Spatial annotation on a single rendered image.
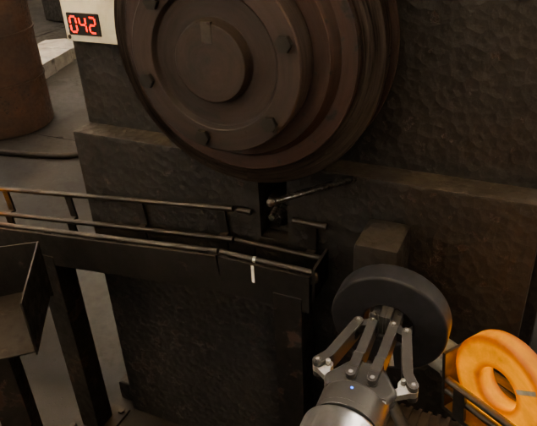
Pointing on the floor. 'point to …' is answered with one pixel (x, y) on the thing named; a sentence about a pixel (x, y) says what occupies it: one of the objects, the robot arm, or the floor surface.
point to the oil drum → (13, 73)
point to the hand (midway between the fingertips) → (391, 308)
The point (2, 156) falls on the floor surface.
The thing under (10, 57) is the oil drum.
